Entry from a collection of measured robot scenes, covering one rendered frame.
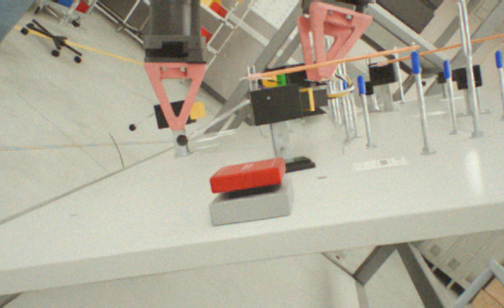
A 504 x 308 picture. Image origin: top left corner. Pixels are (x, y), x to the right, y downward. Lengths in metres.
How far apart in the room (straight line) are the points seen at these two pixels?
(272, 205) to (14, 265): 0.18
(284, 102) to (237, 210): 0.25
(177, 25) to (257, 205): 0.28
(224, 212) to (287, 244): 0.06
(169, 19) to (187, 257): 0.31
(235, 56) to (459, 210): 8.25
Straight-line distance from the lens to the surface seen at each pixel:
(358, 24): 0.59
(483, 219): 0.33
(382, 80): 1.12
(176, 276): 0.86
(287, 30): 1.55
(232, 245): 0.33
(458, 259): 7.89
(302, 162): 0.54
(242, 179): 0.35
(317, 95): 0.60
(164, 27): 0.58
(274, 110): 0.59
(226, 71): 8.55
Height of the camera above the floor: 1.17
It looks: 10 degrees down
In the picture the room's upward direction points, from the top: 37 degrees clockwise
